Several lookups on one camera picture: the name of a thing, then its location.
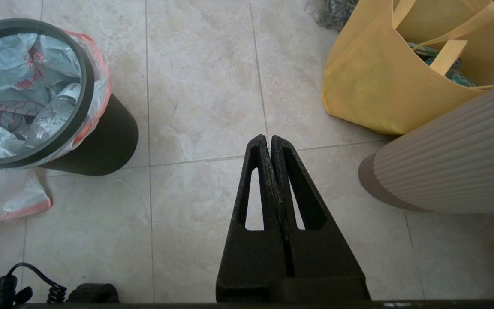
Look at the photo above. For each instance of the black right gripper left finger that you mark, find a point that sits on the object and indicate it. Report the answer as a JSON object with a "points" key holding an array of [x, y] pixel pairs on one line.
{"points": [[251, 266]]}

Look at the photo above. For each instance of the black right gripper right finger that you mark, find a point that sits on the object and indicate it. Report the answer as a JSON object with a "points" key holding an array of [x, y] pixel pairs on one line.
{"points": [[315, 253]]}

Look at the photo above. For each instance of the white red-print trash bag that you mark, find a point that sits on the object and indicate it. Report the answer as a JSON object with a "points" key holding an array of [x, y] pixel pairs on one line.
{"points": [[2, 56], [2, 193]]}

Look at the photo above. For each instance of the yellow fabric tote bag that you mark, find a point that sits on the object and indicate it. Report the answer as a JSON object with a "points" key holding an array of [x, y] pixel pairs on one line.
{"points": [[367, 77]]}

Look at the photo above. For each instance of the black trash bin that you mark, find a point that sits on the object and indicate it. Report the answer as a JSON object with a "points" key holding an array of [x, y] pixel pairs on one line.
{"points": [[105, 137]]}

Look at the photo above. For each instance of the flat white red-print trash bag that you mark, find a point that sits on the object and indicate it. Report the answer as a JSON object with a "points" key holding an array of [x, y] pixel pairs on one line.
{"points": [[2, 193]]}

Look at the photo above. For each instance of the beige ribbed bin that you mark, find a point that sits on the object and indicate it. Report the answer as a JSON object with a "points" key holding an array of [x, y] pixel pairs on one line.
{"points": [[453, 163]]}

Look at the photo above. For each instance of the green patterned packaging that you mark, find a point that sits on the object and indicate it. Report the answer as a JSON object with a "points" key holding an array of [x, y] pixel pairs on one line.
{"points": [[459, 75]]}

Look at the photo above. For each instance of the clear bottle with white label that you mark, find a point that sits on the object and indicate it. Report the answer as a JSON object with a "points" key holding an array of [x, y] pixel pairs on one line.
{"points": [[54, 113]]}

